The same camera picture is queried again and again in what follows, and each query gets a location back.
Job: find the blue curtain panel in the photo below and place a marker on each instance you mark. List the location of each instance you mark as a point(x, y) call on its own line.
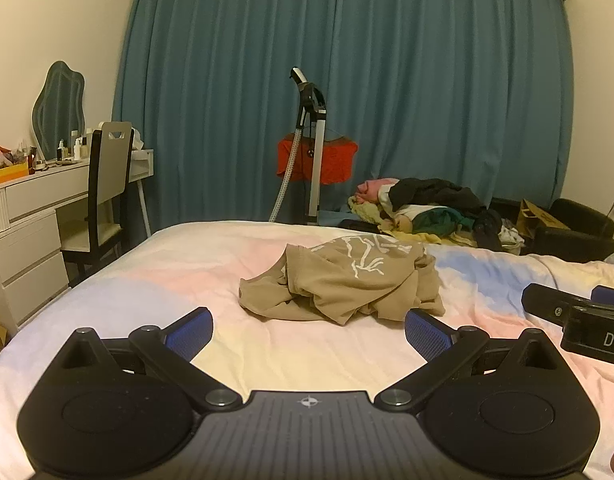
point(452, 75)
point(222, 85)

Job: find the white and black chair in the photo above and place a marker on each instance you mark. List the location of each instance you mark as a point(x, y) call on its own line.
point(109, 170)

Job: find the garment steamer stand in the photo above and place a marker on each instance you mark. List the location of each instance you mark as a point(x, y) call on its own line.
point(312, 110)

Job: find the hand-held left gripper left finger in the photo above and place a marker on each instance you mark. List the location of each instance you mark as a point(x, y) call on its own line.
point(189, 332)

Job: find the beige printed t-shirt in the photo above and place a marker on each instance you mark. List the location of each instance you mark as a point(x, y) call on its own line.
point(347, 275)

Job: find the wavy-edged mirror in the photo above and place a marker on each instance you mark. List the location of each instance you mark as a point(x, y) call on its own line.
point(59, 105)

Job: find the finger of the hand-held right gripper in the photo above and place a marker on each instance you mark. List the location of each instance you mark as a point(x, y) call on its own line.
point(609, 294)
point(542, 300)

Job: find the white vanity desk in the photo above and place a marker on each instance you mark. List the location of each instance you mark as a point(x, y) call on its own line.
point(27, 260)

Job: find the group of cosmetic bottles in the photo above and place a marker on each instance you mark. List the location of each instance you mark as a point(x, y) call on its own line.
point(78, 149)

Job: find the black armchair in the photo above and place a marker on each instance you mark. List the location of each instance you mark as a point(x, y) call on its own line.
point(577, 232)

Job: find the pile of mixed clothes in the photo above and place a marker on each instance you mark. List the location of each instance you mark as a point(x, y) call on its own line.
point(427, 205)

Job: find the brown cardboard bag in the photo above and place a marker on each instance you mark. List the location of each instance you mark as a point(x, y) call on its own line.
point(537, 217)

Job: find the bed with pastel sheet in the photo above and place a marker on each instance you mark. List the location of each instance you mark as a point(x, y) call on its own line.
point(137, 290)

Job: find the red hanging garment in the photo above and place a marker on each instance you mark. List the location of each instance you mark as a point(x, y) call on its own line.
point(337, 160)

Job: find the orange box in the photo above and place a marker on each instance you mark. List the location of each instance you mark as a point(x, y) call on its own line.
point(4, 172)

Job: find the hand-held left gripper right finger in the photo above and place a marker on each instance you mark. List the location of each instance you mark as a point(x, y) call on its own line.
point(427, 335)

